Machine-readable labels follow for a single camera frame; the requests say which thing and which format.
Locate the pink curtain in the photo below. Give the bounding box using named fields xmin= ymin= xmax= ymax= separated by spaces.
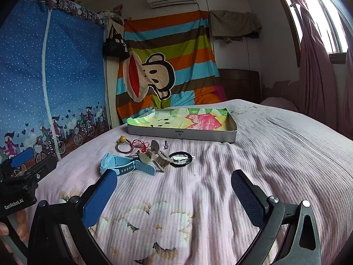
xmin=269 ymin=0 xmax=353 ymax=141

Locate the red string bracelet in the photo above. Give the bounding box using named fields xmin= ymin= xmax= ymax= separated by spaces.
xmin=132 ymin=139 xmax=151 ymax=153

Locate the person's left hand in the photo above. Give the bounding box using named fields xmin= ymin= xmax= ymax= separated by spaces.
xmin=0 ymin=211 xmax=29 ymax=254

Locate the beige hair claw clip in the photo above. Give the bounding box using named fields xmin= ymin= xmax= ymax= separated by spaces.
xmin=139 ymin=140 xmax=173 ymax=172

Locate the black wall cable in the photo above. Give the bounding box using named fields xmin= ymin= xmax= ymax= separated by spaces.
xmin=247 ymin=38 xmax=253 ymax=70

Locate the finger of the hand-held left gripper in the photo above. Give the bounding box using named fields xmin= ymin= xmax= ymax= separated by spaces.
xmin=9 ymin=147 xmax=35 ymax=169
xmin=28 ymin=156 xmax=58 ymax=184

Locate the patterned cloth bundle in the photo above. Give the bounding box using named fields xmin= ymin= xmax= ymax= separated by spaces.
xmin=98 ymin=4 xmax=123 ymax=24

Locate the light blue watch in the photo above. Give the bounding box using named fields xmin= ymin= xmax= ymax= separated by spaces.
xmin=100 ymin=153 xmax=157 ymax=176

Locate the colourful printed cloth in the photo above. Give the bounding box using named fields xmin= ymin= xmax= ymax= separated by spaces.
xmin=127 ymin=108 xmax=231 ymax=130

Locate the khaki hanging garment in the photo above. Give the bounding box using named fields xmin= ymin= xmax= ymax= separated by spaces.
xmin=209 ymin=9 xmax=262 ymax=40

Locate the black tote bag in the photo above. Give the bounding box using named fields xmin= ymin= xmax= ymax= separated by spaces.
xmin=103 ymin=25 xmax=130 ymax=61

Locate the dark wooden headboard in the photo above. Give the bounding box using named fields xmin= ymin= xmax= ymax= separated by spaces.
xmin=219 ymin=68 xmax=262 ymax=102

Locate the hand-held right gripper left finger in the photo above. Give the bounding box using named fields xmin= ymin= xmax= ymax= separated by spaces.
xmin=27 ymin=169 xmax=119 ymax=265

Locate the pink pillow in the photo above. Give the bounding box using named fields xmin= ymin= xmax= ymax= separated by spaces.
xmin=259 ymin=97 xmax=301 ymax=114

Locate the black hair tie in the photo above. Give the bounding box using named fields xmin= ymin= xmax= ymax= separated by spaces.
xmin=168 ymin=151 xmax=193 ymax=169

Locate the shallow tray colourful cartoon lining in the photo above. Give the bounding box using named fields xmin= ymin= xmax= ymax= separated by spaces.
xmin=126 ymin=107 xmax=238 ymax=143

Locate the brown hair tie yellow bead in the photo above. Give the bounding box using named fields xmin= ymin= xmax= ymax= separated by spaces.
xmin=115 ymin=135 xmax=135 ymax=153

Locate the striped monkey print sheet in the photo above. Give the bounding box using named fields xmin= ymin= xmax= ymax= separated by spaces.
xmin=115 ymin=9 xmax=227 ymax=129

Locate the window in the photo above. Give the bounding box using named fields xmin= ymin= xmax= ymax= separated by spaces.
xmin=281 ymin=0 xmax=351 ymax=56

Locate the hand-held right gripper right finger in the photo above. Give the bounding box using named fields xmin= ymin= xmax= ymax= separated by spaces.
xmin=231 ymin=169 xmax=322 ymax=265

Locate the blue dotted fabric wardrobe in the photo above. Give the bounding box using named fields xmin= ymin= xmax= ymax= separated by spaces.
xmin=0 ymin=0 xmax=111 ymax=177

